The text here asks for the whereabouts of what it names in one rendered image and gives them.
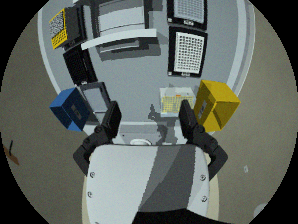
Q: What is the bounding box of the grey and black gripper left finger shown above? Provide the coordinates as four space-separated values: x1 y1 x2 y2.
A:
73 101 122 177

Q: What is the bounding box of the blue open-top bin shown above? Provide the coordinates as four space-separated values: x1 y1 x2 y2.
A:
49 87 90 132

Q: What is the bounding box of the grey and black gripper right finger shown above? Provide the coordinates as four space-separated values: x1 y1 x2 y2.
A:
178 99 228 181

